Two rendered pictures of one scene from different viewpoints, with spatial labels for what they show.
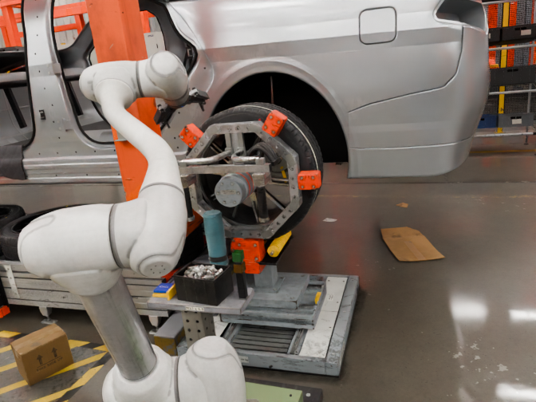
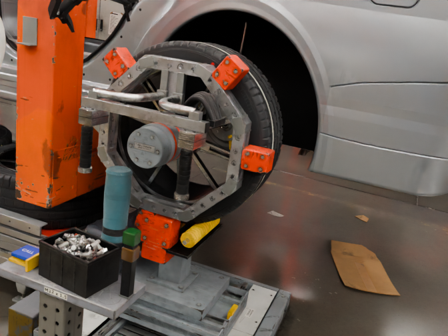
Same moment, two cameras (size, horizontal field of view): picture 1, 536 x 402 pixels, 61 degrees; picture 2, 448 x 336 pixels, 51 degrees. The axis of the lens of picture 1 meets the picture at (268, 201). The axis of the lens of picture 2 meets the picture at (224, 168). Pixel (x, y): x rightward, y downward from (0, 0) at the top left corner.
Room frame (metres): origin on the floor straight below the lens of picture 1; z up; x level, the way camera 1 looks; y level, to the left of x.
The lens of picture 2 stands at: (0.47, -0.09, 1.24)
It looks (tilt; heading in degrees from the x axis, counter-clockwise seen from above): 17 degrees down; 0
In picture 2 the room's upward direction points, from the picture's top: 8 degrees clockwise
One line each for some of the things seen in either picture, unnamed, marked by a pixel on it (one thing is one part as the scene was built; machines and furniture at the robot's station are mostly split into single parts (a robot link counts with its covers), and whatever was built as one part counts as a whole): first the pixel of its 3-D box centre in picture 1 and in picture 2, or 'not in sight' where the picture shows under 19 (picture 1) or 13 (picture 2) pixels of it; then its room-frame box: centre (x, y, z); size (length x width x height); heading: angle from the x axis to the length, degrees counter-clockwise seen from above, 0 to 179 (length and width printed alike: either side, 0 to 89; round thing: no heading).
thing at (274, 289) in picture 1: (265, 268); (175, 257); (2.18, 0.05, 0.32); 0.40 x 0.30 x 0.28; 71
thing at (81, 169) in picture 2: (187, 202); (86, 147); (1.85, 0.35, 0.83); 0.04 x 0.04 x 0.16
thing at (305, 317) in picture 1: (274, 301); (178, 300); (2.17, 0.02, 0.13); 0.50 x 0.36 x 0.10; 71
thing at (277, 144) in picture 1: (242, 181); (170, 139); (2.02, 0.11, 0.85); 0.54 x 0.07 x 0.54; 71
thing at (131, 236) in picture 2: (238, 255); (131, 237); (1.67, 0.14, 0.64); 0.04 x 0.04 x 0.04; 71
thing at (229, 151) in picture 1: (206, 149); (131, 83); (1.94, 0.24, 1.03); 0.19 x 0.18 x 0.11; 161
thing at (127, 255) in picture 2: (239, 266); (130, 253); (1.67, 0.14, 0.59); 0.04 x 0.04 x 0.04; 71
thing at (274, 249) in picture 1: (279, 241); (201, 228); (2.08, -0.04, 0.51); 0.29 x 0.06 x 0.06; 161
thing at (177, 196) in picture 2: (262, 202); (184, 173); (1.75, 0.02, 0.83); 0.04 x 0.04 x 0.16
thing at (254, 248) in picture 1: (254, 250); (165, 232); (2.06, 0.10, 0.48); 0.16 x 0.12 x 0.17; 161
